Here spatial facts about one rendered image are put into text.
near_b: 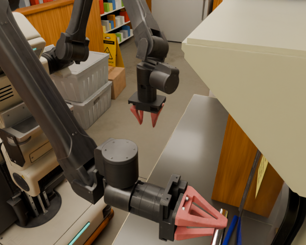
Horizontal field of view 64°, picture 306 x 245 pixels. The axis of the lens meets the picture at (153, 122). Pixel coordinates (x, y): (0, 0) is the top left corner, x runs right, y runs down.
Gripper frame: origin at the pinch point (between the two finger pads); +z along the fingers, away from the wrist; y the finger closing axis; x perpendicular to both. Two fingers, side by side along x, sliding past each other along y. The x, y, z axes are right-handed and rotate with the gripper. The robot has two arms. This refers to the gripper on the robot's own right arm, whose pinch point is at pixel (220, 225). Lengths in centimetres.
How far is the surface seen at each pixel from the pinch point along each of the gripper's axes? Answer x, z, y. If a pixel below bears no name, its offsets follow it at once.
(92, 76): 164, -145, -66
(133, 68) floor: 316, -175, -119
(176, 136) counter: 52, -22, -26
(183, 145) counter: 47, -18, -26
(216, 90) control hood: -10.9, -2.7, 28.2
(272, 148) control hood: -10.9, 1.3, 24.8
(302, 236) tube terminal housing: -9.1, 6.2, 14.9
